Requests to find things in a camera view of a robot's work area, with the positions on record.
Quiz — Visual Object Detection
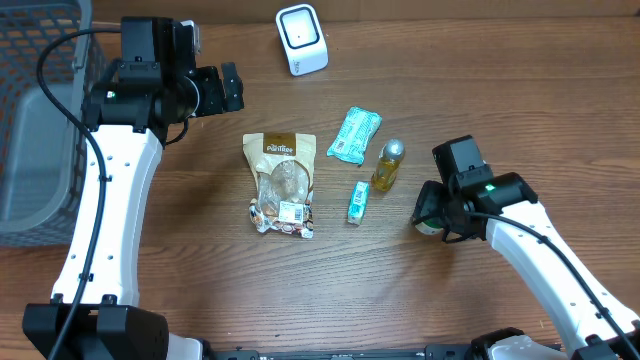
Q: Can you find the green lid white jar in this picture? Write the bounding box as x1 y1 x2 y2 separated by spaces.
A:
411 201 443 235

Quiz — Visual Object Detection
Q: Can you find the teal snack packet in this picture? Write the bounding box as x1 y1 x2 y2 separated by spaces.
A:
327 107 382 165

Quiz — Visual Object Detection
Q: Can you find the yellow liquid bottle grey cap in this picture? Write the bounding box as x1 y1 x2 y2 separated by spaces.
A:
371 138 406 192

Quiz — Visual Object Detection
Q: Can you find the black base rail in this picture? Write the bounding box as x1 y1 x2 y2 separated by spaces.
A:
209 327 571 360

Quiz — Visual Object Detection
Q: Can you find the grey plastic mesh basket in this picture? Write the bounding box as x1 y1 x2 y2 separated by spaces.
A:
1 0 93 247

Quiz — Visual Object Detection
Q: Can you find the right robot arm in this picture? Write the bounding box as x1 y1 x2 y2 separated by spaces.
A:
411 135 639 359

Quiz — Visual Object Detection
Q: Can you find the brown white snack bag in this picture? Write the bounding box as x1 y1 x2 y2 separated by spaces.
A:
243 133 316 239

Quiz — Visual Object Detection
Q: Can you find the white barcode scanner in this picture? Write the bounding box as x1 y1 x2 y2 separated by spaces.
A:
275 3 329 76

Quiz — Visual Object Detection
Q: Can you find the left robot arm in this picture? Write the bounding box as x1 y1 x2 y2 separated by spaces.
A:
22 17 244 359

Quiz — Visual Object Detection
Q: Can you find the Kleenex tissue pack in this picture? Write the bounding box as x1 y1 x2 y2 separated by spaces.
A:
347 181 370 225

